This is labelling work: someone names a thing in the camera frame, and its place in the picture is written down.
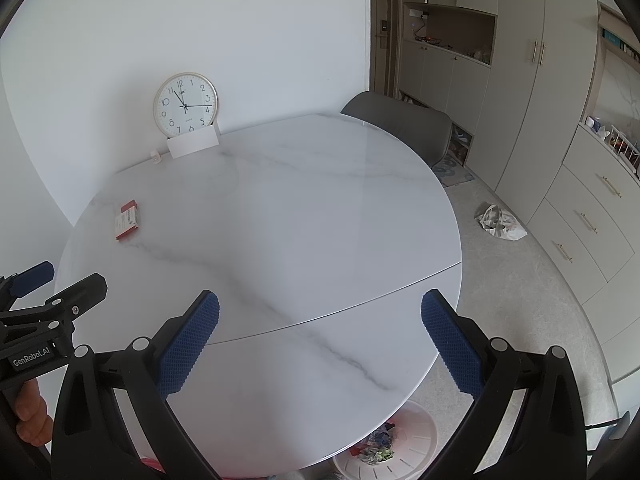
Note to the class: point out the pile of colourful wrappers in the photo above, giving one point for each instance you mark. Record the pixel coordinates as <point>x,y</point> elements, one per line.
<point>375,447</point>

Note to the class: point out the white card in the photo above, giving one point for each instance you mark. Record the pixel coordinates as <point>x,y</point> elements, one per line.
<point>192,144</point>

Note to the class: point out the patterned door mat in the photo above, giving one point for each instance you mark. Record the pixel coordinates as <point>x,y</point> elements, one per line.
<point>452,172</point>

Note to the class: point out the small white object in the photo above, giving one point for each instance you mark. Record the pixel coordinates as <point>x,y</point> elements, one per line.
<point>156,157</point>

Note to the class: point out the tall beige cabinet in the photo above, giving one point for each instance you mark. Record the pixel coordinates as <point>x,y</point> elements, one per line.
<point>525,110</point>

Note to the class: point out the white dish rack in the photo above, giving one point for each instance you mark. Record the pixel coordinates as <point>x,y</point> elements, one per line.
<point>625,147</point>

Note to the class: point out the grey chair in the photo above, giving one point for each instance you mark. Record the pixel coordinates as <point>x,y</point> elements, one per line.
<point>622,440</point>
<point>400,120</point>

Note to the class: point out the red patterned cushion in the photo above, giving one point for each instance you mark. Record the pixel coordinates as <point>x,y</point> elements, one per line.
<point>150,462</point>

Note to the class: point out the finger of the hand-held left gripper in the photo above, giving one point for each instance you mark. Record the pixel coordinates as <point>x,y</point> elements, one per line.
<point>82,295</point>
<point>32,277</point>

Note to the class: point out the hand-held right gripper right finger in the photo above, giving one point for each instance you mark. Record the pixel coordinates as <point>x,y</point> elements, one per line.
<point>452,345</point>

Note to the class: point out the beige drawer cabinet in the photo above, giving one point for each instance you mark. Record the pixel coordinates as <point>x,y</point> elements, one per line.
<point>590,200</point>

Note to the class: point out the pink plastic bin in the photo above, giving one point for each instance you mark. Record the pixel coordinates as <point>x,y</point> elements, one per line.
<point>420,440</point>

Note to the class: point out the person's left hand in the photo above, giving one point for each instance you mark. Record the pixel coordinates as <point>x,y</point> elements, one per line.
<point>32,420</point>

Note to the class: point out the shoes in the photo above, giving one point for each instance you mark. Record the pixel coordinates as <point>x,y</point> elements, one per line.
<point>460,145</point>

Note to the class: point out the round wall clock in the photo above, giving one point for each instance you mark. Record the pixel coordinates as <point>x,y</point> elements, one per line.
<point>185,104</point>

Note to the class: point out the red white small box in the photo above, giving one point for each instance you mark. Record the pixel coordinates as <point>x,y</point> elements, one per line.
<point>126,220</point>

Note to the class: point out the white plastic bag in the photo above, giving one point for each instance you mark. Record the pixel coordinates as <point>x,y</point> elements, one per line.
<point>502,225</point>

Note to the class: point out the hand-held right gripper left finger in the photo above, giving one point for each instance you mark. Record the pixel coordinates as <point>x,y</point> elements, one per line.
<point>187,345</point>

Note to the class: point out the row of books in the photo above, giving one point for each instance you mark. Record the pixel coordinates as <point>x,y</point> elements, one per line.
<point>622,45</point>

